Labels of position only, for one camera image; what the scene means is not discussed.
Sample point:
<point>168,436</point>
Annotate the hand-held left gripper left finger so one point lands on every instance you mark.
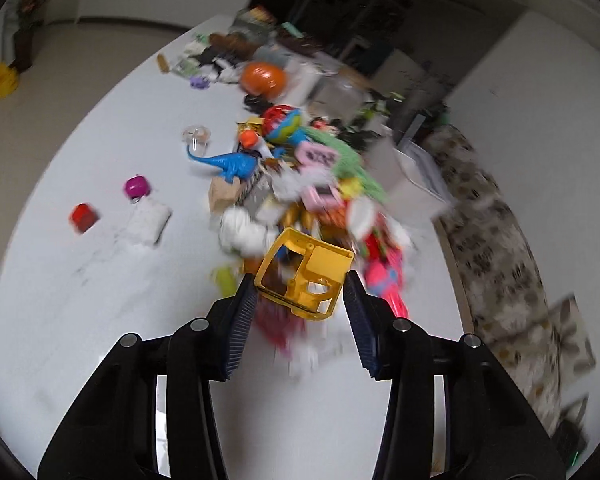
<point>240,325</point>

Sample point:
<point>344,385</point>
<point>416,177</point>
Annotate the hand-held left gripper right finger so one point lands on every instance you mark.
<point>362,325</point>

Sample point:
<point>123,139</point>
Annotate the yellow toy truck cab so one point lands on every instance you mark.
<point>325,260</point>

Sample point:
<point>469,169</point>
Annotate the lime green toy piece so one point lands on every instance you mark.
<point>225,280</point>

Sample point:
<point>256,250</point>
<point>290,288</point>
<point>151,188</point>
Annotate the pink toy gun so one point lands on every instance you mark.
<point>387,280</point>

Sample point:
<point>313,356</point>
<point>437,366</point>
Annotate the white plush toy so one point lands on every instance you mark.
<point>242,232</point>

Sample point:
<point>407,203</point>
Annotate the small cardboard box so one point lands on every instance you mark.
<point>225,194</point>

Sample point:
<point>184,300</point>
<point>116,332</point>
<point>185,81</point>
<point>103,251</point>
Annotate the pink handheld game toy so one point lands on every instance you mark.
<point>320,196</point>

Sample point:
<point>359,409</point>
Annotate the white storage box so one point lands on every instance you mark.
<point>410,195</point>

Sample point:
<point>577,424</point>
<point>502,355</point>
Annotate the green cloth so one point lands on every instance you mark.
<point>357,165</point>

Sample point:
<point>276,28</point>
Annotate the blue toy dinosaur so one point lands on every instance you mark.
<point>230,162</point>

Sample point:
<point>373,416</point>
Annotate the small purple toy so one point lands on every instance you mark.
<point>136,186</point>

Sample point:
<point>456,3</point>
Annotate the pink dotted toy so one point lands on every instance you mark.
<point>320,154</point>

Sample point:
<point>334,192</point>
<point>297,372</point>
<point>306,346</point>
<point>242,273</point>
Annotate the orange and white toy figure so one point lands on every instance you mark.
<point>252,142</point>

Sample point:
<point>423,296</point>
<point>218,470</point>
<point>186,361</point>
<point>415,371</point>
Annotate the small red toy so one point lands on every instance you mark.
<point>84,217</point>

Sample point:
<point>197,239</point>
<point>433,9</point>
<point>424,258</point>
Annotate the red and green ball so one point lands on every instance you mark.
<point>282,122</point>

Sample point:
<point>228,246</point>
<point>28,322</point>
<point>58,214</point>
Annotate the black device with green light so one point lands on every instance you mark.
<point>571,442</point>

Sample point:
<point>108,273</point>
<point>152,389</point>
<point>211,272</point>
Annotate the lilac toy piece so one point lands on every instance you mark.
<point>199,82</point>

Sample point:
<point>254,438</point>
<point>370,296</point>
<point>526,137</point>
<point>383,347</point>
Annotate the orange ball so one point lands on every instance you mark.
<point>262,80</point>

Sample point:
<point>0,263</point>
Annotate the white paper roll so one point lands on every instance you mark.
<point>300,80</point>

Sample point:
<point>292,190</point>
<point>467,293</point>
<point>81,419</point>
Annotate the green and white packet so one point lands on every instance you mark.
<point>187,66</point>

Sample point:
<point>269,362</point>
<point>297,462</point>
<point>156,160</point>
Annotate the brown cork stick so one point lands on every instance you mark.
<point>164,63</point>

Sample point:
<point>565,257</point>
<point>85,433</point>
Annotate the brown oblong toy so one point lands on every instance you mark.
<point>232,44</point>

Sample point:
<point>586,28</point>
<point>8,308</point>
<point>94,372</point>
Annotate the yellow potty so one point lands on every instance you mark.
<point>4,81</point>

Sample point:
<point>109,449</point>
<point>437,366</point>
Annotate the yellow flower plant in pot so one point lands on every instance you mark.
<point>24,47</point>

